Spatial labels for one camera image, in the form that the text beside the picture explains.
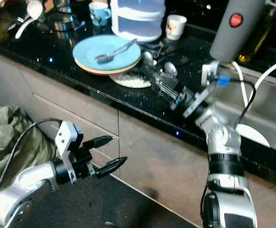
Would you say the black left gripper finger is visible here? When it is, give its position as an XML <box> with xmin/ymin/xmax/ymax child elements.
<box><xmin>84</xmin><ymin>136</ymin><xmax>115</xmax><ymax>148</ymax></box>
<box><xmin>94</xmin><ymin>157</ymin><xmax>128</xmax><ymax>179</ymax></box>

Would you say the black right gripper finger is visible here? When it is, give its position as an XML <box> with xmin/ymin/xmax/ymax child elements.
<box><xmin>145</xmin><ymin>70</ymin><xmax>184</xmax><ymax>109</ymax></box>
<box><xmin>158</xmin><ymin>69</ymin><xmax>192</xmax><ymax>98</ymax></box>

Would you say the white bowl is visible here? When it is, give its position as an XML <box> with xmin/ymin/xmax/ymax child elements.
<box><xmin>236</xmin><ymin>123</ymin><xmax>272</xmax><ymax>148</ymax></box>

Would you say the grey drawer front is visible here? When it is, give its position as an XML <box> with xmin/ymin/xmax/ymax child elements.
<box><xmin>33</xmin><ymin>95</ymin><xmax>120</xmax><ymax>162</ymax></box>
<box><xmin>14</xmin><ymin>62</ymin><xmax>122</xmax><ymax>114</ymax></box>

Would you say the floral patterned plate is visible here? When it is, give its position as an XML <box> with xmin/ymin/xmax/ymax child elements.
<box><xmin>109</xmin><ymin>71</ymin><xmax>153</xmax><ymax>89</ymax></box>

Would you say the black floor mat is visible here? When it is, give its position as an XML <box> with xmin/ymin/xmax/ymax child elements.
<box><xmin>14</xmin><ymin>171</ymin><xmax>200</xmax><ymax>228</ymax></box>

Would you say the white cartoon print mug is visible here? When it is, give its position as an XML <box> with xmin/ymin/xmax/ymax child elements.
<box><xmin>166</xmin><ymin>15</ymin><xmax>187</xmax><ymax>41</ymax></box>

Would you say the cream plate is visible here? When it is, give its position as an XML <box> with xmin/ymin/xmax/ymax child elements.
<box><xmin>75</xmin><ymin>57</ymin><xmax>141</xmax><ymax>75</ymax></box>

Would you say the white tiered food container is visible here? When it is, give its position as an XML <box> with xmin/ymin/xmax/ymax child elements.
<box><xmin>110</xmin><ymin>0</ymin><xmax>166</xmax><ymax>43</ymax></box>

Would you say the grey water filter cylinder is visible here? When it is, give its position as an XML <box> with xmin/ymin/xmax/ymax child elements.
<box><xmin>209</xmin><ymin>0</ymin><xmax>276</xmax><ymax>62</ymax></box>

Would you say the olive green crumpled cloth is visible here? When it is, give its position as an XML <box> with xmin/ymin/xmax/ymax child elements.
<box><xmin>0</xmin><ymin>104</ymin><xmax>58</xmax><ymax>190</ymax></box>

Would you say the light blue plate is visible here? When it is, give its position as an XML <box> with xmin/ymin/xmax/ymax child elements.
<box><xmin>73</xmin><ymin>35</ymin><xmax>142</xmax><ymax>73</ymax></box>

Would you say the olive oil bottle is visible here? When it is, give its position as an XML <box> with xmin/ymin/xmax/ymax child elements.
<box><xmin>238</xmin><ymin>5</ymin><xmax>276</xmax><ymax>64</ymax></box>

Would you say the light blue mug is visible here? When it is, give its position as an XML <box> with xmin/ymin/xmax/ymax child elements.
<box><xmin>89</xmin><ymin>2</ymin><xmax>112</xmax><ymax>27</ymax></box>

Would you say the steel pot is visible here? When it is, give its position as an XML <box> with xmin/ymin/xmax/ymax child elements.
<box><xmin>45</xmin><ymin>0</ymin><xmax>85</xmax><ymax>33</ymax></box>

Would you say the white ladle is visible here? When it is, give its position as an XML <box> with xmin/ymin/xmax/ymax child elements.
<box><xmin>14</xmin><ymin>0</ymin><xmax>44</xmax><ymax>39</ymax></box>

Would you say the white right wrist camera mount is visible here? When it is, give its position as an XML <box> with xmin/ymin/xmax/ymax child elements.
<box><xmin>183</xmin><ymin>61</ymin><xmax>222</xmax><ymax>118</ymax></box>

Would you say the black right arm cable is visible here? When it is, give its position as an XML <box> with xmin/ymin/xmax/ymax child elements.
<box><xmin>200</xmin><ymin>78</ymin><xmax>257</xmax><ymax>228</ymax></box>

